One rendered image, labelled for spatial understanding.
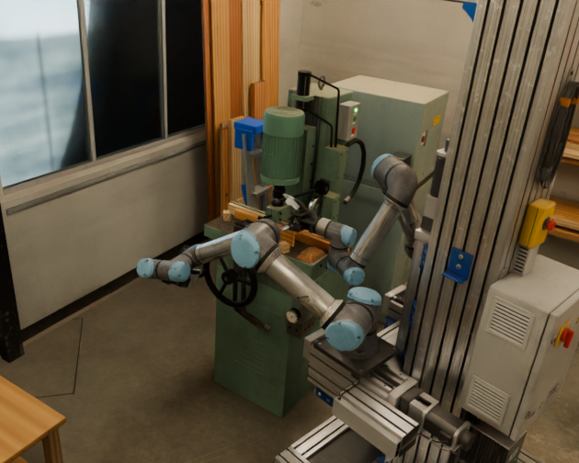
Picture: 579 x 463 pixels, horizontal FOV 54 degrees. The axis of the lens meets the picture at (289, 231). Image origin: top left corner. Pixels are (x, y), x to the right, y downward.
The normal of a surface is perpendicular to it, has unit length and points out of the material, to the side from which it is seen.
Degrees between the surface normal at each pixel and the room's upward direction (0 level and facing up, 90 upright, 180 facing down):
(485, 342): 90
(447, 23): 90
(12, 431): 0
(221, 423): 0
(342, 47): 90
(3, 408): 0
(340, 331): 94
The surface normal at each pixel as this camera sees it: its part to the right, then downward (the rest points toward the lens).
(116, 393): 0.07, -0.90
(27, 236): 0.86, 0.28
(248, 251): -0.53, 0.28
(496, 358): -0.72, 0.26
